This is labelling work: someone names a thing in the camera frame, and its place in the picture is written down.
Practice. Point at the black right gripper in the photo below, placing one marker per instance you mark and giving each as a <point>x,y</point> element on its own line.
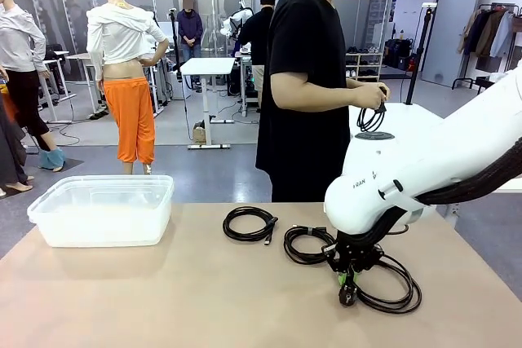
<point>355,256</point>

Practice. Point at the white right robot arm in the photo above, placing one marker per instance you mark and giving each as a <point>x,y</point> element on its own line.
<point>408,168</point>

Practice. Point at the person's right forearm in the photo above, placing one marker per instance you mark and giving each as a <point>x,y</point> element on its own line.
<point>318,93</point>

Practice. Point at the person's right hand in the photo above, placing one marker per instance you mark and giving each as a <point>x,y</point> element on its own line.
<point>369,99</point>

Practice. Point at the person's left hand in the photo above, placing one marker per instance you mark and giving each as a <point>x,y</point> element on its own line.
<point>379,88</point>

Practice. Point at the large white table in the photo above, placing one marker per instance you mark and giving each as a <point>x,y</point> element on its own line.
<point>416,109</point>

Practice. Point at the person in black T-shirt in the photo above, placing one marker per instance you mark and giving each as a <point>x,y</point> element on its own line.
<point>302,79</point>

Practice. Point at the wooden shoe rack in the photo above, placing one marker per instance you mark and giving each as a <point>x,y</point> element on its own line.
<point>363,64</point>

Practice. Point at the black bags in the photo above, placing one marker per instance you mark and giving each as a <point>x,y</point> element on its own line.
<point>397,54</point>

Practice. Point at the clear plastic storage bin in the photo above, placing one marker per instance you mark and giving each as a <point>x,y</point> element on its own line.
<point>102,225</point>

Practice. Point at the small white standing desk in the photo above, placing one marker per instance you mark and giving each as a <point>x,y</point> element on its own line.
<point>208,64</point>

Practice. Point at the person with black beanie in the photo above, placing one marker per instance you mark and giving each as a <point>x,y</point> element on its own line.
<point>257,30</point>

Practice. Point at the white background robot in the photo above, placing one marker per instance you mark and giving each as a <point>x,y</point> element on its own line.
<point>234,22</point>

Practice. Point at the clothes rack with coats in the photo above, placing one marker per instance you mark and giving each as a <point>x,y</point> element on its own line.
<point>489,30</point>

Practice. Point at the person in dark hoodie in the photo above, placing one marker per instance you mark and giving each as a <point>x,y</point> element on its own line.
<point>189,26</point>

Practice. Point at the mannequin with orange pants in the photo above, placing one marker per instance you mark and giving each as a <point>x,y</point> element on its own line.
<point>122,38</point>

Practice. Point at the mannequin with black pants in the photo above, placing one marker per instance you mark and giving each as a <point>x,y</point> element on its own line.
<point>16,38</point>

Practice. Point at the black camera pole stand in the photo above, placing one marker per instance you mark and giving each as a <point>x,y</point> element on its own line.
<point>420,46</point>

